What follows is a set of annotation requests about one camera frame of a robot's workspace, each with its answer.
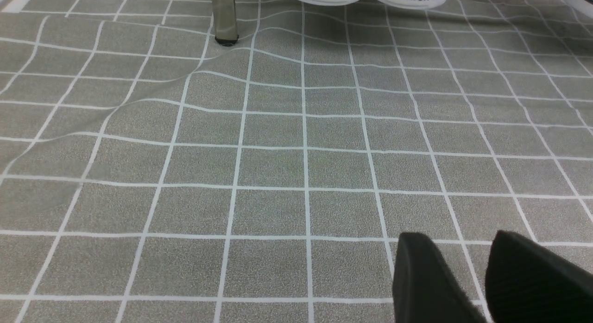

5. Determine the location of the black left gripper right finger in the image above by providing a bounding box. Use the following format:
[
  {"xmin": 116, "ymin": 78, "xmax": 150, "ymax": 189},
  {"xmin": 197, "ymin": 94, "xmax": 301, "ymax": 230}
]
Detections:
[{"xmin": 485, "ymin": 230, "xmax": 593, "ymax": 323}]

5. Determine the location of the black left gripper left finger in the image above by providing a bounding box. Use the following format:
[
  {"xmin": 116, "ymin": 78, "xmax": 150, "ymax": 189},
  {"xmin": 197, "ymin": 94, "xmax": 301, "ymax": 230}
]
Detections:
[{"xmin": 392, "ymin": 232, "xmax": 486, "ymax": 323}]

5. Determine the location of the steel shoe rack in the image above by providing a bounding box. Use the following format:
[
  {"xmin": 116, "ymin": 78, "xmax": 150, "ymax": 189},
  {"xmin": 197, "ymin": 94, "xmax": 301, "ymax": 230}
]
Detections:
[{"xmin": 212, "ymin": 0, "xmax": 239, "ymax": 47}]

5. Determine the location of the black canvas sneaker left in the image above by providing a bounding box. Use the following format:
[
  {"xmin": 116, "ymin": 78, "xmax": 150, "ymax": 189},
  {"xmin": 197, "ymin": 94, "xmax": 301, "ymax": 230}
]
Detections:
[{"xmin": 554, "ymin": 0, "xmax": 593, "ymax": 19}]

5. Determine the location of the grey grid floor cloth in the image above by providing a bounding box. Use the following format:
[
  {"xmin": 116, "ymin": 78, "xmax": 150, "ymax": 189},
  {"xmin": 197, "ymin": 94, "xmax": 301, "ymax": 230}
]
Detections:
[{"xmin": 0, "ymin": 0, "xmax": 593, "ymax": 323}]

